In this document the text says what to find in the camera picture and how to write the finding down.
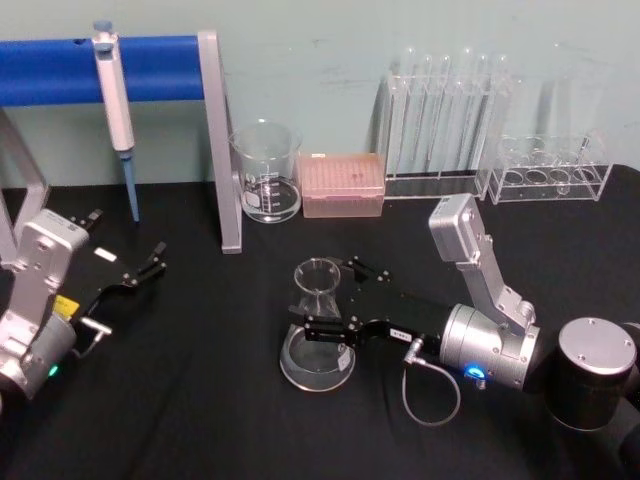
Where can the blue bar grey post stand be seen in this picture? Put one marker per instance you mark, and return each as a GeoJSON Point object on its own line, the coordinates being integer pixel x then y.
{"type": "Point", "coordinates": [160, 65]}

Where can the clear glass beaker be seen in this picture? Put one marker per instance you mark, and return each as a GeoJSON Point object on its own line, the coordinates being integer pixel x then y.
{"type": "Point", "coordinates": [270, 200]}

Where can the low clear acrylic tube rack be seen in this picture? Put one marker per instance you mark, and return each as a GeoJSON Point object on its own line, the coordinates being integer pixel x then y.
{"type": "Point", "coordinates": [545, 192]}

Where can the clear glass test tube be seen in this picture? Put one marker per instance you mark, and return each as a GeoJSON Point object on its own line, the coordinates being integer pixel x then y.
{"type": "Point", "coordinates": [582, 147]}

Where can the tall clear acrylic rack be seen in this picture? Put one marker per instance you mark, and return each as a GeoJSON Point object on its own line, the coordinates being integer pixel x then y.
{"type": "Point", "coordinates": [430, 187]}

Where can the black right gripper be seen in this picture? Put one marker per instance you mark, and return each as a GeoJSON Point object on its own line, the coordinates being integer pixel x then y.
{"type": "Point", "coordinates": [400, 315]}

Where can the black table cloth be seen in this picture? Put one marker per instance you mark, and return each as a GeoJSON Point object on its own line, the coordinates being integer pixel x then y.
{"type": "Point", "coordinates": [200, 400]}

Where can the grey blue pipette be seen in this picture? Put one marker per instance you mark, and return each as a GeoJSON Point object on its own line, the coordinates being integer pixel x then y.
{"type": "Point", "coordinates": [115, 100]}

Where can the pink pipette tip box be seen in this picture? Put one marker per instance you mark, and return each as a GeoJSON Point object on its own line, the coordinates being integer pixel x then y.
{"type": "Point", "coordinates": [340, 180]}

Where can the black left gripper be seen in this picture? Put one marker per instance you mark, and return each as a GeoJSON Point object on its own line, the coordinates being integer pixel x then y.
{"type": "Point", "coordinates": [100, 275]}

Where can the clear glass conical flask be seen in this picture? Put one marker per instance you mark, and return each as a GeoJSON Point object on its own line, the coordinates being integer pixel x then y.
{"type": "Point", "coordinates": [320, 297]}

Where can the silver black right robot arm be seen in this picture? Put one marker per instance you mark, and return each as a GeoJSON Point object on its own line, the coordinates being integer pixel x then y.
{"type": "Point", "coordinates": [500, 345]}

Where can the clear plastic transfer pipette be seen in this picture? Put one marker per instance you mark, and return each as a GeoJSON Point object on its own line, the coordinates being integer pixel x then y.
{"type": "Point", "coordinates": [410, 57]}
{"type": "Point", "coordinates": [427, 65]}
{"type": "Point", "coordinates": [466, 59]}
{"type": "Point", "coordinates": [500, 65]}
{"type": "Point", "coordinates": [444, 65]}
{"type": "Point", "coordinates": [482, 65]}

